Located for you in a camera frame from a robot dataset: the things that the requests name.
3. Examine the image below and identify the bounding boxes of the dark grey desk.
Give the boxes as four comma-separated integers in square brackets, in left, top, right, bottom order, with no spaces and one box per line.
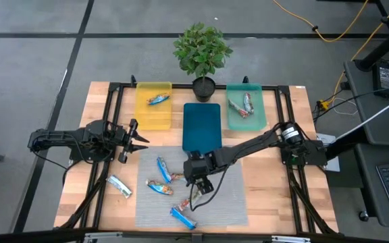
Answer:
[344,59,389,146]
[354,143,389,227]

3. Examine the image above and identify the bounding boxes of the teal translucent plastic bin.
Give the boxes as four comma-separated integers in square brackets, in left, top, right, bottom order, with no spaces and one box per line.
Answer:
[226,83,268,132]

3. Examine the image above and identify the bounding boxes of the red green Chewy bar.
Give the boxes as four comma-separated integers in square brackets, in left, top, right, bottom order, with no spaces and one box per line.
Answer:
[176,190,203,213]
[242,92,255,115]
[227,99,251,119]

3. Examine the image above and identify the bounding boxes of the white sheet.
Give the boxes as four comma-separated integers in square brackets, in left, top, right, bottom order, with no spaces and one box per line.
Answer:
[315,132,341,173]

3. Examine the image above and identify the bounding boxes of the thin white floor cable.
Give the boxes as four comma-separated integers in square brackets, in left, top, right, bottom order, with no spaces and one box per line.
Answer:
[331,97,360,116]

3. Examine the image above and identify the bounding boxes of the black power adapter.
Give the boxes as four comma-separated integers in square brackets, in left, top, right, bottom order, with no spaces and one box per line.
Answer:
[372,62,389,99]

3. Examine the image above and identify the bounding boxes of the silver frame bracket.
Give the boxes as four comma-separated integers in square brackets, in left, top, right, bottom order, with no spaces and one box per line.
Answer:
[84,231,123,243]
[271,235,312,243]

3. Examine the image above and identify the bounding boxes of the green leafy artificial plant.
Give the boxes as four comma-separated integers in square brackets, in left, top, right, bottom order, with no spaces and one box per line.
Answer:
[173,22,234,79]

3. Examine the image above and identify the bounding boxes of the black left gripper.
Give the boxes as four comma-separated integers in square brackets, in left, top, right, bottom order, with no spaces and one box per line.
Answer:
[111,118,151,165]

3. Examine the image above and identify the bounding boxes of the black desk leg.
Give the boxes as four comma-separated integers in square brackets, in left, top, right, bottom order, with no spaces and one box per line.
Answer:
[354,20,389,72]

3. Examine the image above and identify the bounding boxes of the yellow translucent plastic bin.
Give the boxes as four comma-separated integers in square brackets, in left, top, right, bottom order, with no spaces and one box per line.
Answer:
[134,81,174,131]

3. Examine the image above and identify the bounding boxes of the blue plastic bin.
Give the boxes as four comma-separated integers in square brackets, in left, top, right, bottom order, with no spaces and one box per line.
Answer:
[182,103,223,155]

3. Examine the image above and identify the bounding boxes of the yellow extension cable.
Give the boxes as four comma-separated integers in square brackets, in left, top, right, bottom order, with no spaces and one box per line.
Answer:
[317,0,389,112]
[271,0,370,43]

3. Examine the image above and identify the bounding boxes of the white hanging cable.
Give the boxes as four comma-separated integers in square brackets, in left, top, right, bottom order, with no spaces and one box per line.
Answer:
[334,90,389,141]

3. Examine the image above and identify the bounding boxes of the black plant pot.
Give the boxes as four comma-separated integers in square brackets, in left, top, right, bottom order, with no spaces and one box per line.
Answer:
[191,76,217,103]

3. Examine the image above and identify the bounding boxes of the black aluminium table frame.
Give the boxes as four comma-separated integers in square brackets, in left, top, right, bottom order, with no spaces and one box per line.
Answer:
[55,74,339,243]

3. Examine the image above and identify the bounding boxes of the blue orange granola bar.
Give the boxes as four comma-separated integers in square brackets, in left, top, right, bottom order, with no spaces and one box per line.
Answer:
[146,92,171,107]
[145,179,175,196]

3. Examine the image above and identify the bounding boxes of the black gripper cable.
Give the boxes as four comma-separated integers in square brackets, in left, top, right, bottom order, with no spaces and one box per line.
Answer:
[189,158,238,213]

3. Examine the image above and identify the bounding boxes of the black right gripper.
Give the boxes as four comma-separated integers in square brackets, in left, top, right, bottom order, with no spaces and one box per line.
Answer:
[183,151,217,196]

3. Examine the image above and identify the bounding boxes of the grey woven table mat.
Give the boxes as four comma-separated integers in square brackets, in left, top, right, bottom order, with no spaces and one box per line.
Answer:
[135,145,249,229]

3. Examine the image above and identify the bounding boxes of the blue granola bar silver end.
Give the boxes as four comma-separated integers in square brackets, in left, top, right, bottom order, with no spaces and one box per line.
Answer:
[169,206,198,231]

